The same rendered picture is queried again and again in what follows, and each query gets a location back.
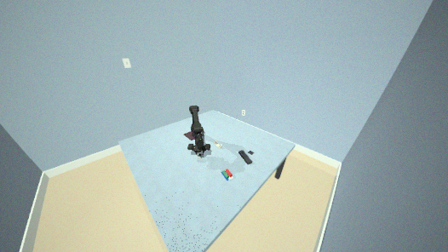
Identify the green cylinder with red end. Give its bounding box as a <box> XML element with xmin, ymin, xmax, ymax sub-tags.
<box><xmin>221</xmin><ymin>169</ymin><xmax>233</xmax><ymax>181</ymax></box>

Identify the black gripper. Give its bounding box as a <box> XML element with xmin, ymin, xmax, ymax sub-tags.
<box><xmin>187</xmin><ymin>144</ymin><xmax>210</xmax><ymax>155</ymax></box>

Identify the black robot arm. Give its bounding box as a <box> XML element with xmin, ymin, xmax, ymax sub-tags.
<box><xmin>189</xmin><ymin>106</ymin><xmax>204</xmax><ymax>152</ymax></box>

